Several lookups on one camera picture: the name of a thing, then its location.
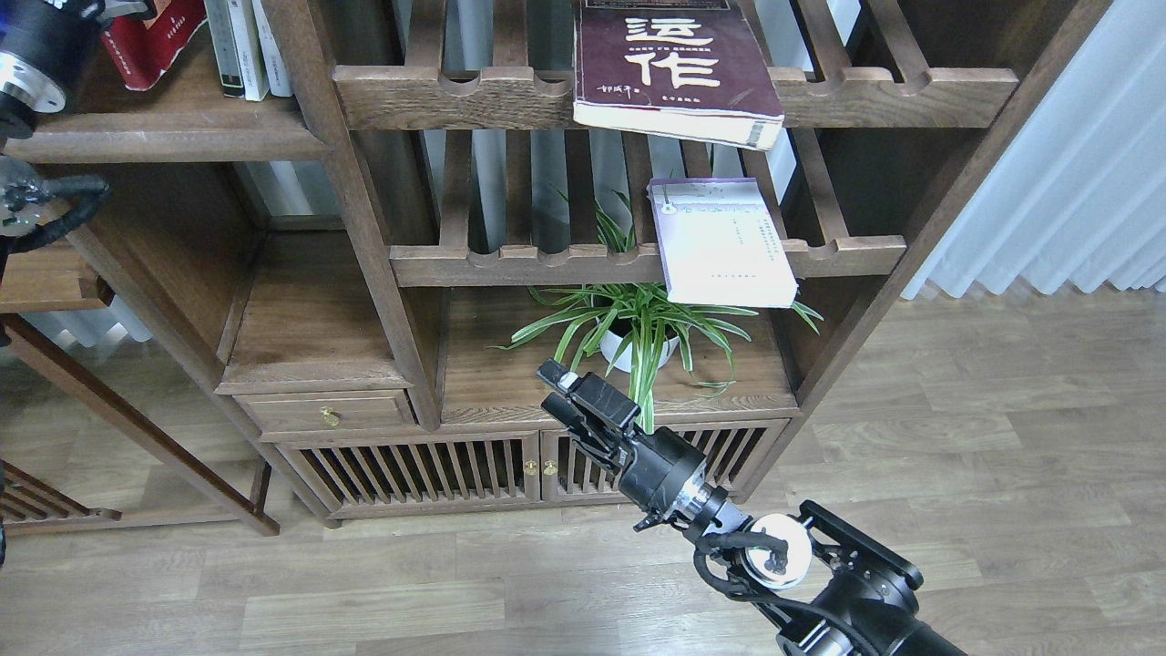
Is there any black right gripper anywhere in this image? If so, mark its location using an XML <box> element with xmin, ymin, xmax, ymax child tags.
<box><xmin>536</xmin><ymin>360</ymin><xmax>711</xmax><ymax>519</ymax></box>

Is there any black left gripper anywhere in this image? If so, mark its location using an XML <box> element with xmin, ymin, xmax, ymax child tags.
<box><xmin>1</xmin><ymin>1</ymin><xmax>157</xmax><ymax>115</ymax></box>

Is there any red paperback book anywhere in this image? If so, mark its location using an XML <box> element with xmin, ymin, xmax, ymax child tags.
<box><xmin>101</xmin><ymin>1</ymin><xmax>208</xmax><ymax>91</ymax></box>

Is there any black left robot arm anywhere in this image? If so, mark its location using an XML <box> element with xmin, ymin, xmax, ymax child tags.
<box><xmin>1</xmin><ymin>1</ymin><xmax>159</xmax><ymax>262</ymax></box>

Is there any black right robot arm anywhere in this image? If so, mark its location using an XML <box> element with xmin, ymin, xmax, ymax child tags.
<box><xmin>538</xmin><ymin>360</ymin><xmax>958</xmax><ymax>655</ymax></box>

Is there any white plant pot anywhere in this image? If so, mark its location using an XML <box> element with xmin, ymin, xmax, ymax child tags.
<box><xmin>600</xmin><ymin>319</ymin><xmax>680</xmax><ymax>373</ymax></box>

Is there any green spider plant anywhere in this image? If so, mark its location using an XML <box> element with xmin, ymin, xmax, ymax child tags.
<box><xmin>496</xmin><ymin>186</ymin><xmax>823</xmax><ymax>435</ymax></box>

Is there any grey upright book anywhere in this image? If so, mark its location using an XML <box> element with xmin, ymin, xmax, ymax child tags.
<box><xmin>204</xmin><ymin>0</ymin><xmax>245</xmax><ymax>98</ymax></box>

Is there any right slatted cabinet door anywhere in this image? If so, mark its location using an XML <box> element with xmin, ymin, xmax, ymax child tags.
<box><xmin>540</xmin><ymin>418</ymin><xmax>791</xmax><ymax>505</ymax></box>

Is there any slatted cabinet door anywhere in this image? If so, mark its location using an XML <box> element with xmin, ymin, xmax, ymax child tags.
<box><xmin>540</xmin><ymin>418</ymin><xmax>791</xmax><ymax>505</ymax></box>
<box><xmin>278</xmin><ymin>432</ymin><xmax>542</xmax><ymax>520</ymax></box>

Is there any white upright book middle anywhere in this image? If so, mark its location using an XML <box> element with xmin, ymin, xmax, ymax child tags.
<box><xmin>226</xmin><ymin>0</ymin><xmax>271</xmax><ymax>101</ymax></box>

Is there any white upright book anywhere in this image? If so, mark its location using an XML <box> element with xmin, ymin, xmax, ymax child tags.
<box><xmin>251</xmin><ymin>0</ymin><xmax>294</xmax><ymax>98</ymax></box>
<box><xmin>226</xmin><ymin>0</ymin><xmax>271</xmax><ymax>101</ymax></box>

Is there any white lavender paperback book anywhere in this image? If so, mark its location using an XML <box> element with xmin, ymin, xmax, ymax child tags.
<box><xmin>647</xmin><ymin>178</ymin><xmax>798</xmax><ymax>308</ymax></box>

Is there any left slatted cabinet door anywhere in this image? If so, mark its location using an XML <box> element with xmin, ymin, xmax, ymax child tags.
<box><xmin>278</xmin><ymin>432</ymin><xmax>542</xmax><ymax>520</ymax></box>

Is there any white upright book right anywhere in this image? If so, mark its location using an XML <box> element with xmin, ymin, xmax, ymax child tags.
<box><xmin>251</xmin><ymin>0</ymin><xmax>294</xmax><ymax>98</ymax></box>

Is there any dark wooden bookshelf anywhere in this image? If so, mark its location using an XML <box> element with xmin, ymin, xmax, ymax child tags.
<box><xmin>3</xmin><ymin>1</ymin><xmax>1110</xmax><ymax>527</ymax></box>

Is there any small wooden drawer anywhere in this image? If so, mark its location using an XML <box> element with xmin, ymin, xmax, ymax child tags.
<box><xmin>234</xmin><ymin>390</ymin><xmax>414</xmax><ymax>433</ymax></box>

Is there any maroon book with white characters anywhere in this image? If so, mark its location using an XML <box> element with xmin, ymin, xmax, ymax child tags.
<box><xmin>573</xmin><ymin>1</ymin><xmax>784</xmax><ymax>151</ymax></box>

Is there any white window curtain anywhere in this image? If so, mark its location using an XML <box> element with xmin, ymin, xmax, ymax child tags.
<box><xmin>901</xmin><ymin>1</ymin><xmax>1165</xmax><ymax>299</ymax></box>

